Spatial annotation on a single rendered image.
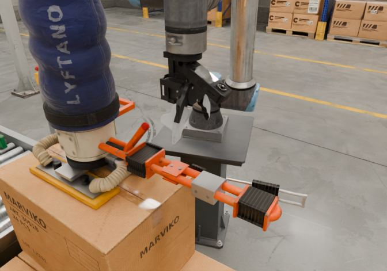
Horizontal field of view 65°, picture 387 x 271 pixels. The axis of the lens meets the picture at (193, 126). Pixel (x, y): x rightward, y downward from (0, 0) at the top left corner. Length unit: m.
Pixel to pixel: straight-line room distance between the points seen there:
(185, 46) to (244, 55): 0.78
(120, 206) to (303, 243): 1.48
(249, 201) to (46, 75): 0.63
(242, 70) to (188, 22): 0.84
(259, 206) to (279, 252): 1.39
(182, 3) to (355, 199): 2.27
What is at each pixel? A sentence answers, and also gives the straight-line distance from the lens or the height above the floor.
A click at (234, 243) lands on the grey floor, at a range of 2.10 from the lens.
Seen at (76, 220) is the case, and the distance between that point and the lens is 0.96.
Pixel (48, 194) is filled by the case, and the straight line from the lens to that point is 1.09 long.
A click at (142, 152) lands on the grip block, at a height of 1.09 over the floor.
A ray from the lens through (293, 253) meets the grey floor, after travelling 2.13.
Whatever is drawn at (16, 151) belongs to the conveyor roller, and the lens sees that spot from 2.22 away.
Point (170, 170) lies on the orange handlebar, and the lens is 0.84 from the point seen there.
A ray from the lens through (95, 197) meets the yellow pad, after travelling 0.98.
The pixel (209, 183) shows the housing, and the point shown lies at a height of 1.09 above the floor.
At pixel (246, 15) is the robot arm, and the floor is 1.40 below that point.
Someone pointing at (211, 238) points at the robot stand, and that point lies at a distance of 2.08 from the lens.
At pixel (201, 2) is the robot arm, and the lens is 0.64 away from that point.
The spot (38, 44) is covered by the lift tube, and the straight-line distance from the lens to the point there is 0.90.
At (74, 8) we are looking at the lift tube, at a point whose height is 1.49.
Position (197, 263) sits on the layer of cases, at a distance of 1.32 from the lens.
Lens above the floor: 1.59
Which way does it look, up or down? 29 degrees down
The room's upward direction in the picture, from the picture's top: straight up
